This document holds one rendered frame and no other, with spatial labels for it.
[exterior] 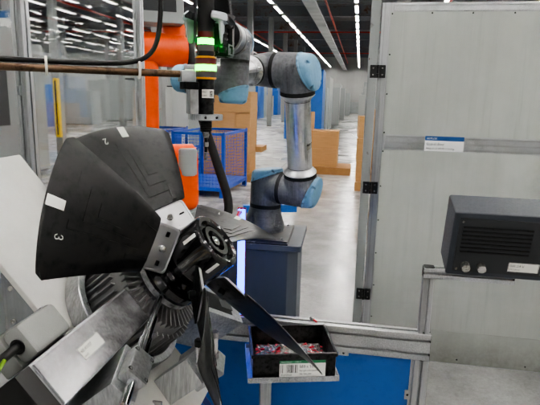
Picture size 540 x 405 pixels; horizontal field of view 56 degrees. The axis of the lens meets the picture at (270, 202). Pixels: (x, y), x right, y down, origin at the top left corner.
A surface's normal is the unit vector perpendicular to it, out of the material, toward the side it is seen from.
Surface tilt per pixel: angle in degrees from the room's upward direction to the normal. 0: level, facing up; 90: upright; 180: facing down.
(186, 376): 84
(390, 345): 90
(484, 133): 90
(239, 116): 90
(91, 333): 50
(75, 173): 72
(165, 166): 40
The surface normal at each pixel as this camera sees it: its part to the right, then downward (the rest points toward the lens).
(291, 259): 0.60, 0.18
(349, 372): -0.18, 0.20
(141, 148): 0.36, -0.62
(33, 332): 0.77, -0.58
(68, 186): 0.84, -0.15
